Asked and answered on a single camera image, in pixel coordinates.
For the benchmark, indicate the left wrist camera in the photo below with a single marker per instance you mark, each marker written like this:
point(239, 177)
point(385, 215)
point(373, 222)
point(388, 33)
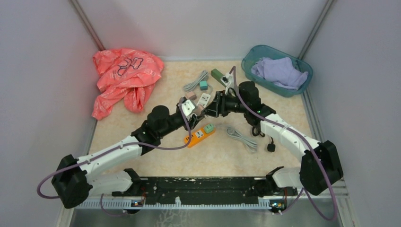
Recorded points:
point(188, 107)

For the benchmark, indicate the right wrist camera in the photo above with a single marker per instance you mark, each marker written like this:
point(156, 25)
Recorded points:
point(227, 80)

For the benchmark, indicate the green power strip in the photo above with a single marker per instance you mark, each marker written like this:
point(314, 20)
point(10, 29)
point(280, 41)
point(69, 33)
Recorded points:
point(217, 75)

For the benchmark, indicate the teal plug adapter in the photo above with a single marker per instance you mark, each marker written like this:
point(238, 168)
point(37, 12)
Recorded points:
point(203, 85)

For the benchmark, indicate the aluminium front rail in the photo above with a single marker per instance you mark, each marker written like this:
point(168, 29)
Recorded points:
point(137, 203)

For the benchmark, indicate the white power strip with USB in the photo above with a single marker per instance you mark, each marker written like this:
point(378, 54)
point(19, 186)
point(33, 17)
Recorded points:
point(204, 100)

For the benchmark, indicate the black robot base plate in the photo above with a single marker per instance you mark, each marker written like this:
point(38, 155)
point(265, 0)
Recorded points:
point(205, 190)

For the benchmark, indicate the lavender cloth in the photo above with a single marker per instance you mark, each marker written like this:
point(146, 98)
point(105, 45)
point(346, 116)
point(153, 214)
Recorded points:
point(280, 72)

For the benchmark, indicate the teal plastic basket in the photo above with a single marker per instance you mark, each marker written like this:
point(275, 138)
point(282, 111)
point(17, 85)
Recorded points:
point(260, 51)

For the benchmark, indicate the green plug adapter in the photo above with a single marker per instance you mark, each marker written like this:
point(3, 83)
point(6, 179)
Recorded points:
point(209, 128)

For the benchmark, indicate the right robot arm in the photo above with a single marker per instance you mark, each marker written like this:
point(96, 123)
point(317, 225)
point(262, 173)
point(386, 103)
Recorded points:
point(320, 165)

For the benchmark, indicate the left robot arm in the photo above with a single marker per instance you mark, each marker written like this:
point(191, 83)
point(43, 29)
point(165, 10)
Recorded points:
point(79, 178)

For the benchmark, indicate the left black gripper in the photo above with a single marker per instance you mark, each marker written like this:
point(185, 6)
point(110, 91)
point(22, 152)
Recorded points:
point(195, 120)

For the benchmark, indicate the pink patterned cloth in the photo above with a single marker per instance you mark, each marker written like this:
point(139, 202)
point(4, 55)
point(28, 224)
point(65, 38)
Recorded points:
point(126, 75)

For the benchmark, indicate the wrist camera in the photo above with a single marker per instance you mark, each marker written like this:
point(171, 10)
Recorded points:
point(227, 80)
point(188, 107)

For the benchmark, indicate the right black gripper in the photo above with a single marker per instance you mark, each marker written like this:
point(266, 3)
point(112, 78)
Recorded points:
point(212, 109)

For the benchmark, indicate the orange power strip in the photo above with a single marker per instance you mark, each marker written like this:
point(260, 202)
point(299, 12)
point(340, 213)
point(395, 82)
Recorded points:
point(197, 136)

